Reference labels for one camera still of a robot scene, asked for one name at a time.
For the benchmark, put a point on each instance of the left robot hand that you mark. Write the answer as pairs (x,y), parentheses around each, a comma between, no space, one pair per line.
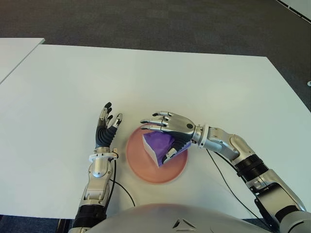
(103,137)

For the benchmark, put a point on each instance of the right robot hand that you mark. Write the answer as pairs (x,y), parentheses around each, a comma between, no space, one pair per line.
(179,126)

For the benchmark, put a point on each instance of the purple tissue paper pack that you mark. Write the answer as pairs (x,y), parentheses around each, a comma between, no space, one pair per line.
(158,143)

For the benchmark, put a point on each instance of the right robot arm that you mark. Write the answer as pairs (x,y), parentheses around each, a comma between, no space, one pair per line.
(267,179)

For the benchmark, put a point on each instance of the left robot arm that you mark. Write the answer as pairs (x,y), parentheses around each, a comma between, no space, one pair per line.
(98,167)

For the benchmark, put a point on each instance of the pink round plate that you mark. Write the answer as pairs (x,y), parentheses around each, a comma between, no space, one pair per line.
(141,165)

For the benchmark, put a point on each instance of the silver robot torso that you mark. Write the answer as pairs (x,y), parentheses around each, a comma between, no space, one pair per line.
(158,218)

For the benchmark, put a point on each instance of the grey table leg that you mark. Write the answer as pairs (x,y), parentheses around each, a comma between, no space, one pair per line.
(64,226)

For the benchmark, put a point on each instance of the adjoining white table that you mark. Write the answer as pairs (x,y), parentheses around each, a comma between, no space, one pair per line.
(14,55)

